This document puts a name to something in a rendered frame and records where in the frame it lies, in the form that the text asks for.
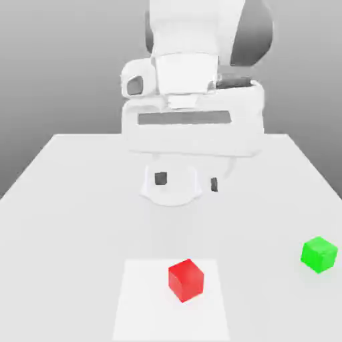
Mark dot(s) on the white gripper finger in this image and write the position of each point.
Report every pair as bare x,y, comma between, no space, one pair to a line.
160,178
213,184

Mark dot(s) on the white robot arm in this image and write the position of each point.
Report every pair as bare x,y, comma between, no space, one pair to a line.
187,32

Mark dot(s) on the small green cube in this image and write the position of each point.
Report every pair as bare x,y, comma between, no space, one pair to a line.
318,254

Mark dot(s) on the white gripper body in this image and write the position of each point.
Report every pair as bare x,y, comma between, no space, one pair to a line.
192,139

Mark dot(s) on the small red cube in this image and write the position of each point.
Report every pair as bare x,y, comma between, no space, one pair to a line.
186,280

